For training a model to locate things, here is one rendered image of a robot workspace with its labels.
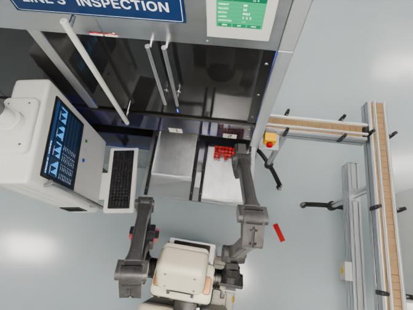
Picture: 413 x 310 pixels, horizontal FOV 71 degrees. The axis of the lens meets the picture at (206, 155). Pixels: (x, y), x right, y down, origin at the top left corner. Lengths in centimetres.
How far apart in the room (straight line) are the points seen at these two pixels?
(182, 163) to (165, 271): 81
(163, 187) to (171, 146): 28
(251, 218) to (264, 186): 175
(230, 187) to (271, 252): 103
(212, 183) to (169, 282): 73
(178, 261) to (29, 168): 72
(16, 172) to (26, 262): 180
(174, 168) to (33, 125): 86
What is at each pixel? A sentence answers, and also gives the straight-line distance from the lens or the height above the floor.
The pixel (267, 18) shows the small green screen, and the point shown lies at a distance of 101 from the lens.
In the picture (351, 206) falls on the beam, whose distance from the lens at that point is 235.
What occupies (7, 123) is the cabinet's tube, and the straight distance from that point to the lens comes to 140.
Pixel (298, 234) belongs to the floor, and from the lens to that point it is 276.
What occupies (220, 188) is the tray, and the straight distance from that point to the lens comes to 182.
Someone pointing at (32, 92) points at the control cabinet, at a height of 155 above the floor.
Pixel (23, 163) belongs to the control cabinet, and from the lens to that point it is 140.
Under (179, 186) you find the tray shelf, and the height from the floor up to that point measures 88.
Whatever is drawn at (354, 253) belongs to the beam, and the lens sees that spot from 232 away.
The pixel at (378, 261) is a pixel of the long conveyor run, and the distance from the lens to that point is 195.
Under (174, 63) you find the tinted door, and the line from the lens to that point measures 126.
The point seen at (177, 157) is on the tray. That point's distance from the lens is 190.
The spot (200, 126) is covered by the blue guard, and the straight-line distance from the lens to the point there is 171.
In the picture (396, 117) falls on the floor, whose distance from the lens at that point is 352.
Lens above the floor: 265
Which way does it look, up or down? 69 degrees down
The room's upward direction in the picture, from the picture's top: 4 degrees counter-clockwise
